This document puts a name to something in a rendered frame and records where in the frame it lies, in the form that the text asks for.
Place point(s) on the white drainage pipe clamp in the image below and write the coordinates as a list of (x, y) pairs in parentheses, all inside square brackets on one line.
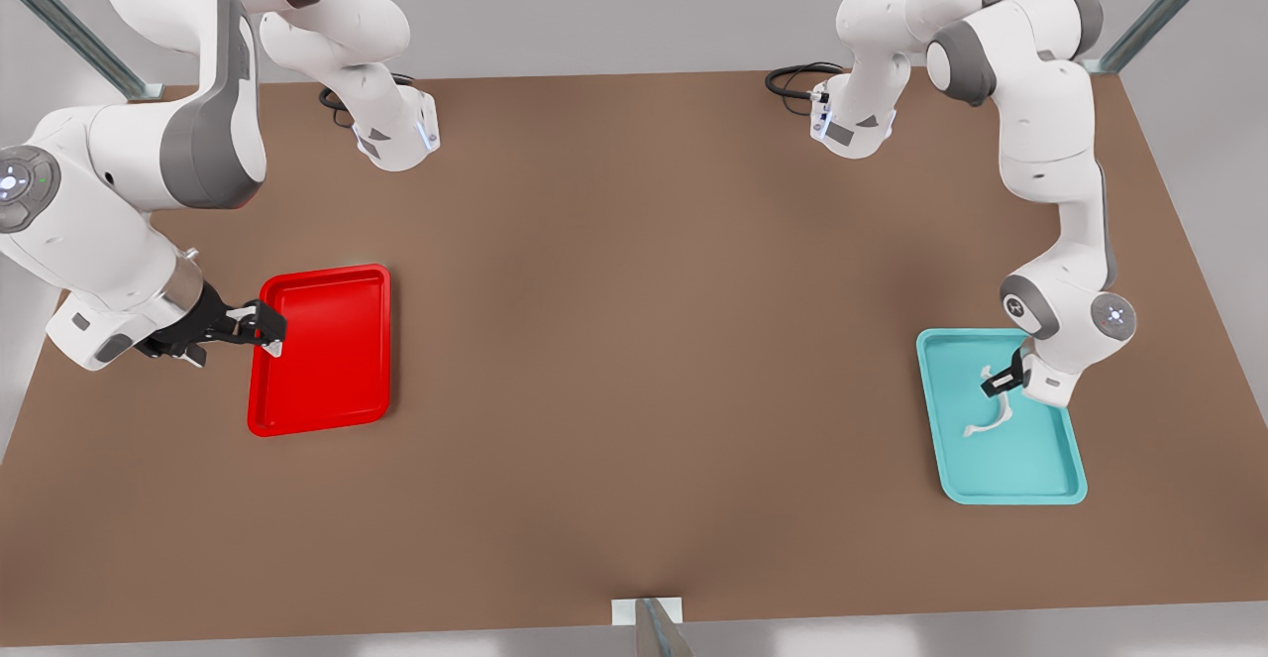
[(995, 421)]

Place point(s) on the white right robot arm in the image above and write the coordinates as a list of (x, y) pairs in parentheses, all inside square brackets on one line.
[(119, 162)]

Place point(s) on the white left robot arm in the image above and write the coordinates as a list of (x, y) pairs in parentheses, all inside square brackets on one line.
[(1040, 122)]

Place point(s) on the red plastic tray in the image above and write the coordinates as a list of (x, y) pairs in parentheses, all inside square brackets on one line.
[(327, 360)]

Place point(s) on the teal plastic tray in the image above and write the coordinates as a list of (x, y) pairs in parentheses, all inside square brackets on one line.
[(1030, 459)]

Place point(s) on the silver frame post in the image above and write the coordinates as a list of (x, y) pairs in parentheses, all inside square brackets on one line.
[(1164, 8), (69, 28), (654, 629)]

